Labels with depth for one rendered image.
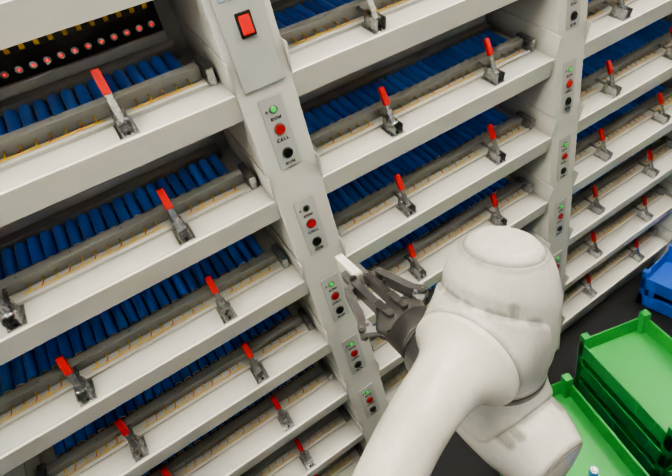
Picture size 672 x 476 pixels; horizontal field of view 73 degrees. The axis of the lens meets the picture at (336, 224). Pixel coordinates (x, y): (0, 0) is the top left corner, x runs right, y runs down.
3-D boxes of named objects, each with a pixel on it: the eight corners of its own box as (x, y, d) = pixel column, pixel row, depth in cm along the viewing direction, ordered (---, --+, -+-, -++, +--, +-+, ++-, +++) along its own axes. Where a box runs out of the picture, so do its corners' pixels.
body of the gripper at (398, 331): (406, 376, 63) (369, 336, 70) (452, 344, 66) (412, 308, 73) (398, 342, 59) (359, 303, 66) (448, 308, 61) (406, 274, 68)
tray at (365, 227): (547, 151, 114) (563, 104, 103) (347, 270, 96) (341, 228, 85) (487, 114, 126) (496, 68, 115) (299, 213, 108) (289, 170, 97)
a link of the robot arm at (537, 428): (486, 376, 62) (490, 306, 55) (591, 469, 51) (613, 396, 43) (425, 418, 59) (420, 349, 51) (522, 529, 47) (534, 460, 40)
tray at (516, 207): (544, 213, 125) (558, 176, 114) (364, 330, 107) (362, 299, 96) (489, 173, 137) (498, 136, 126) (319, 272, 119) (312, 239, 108)
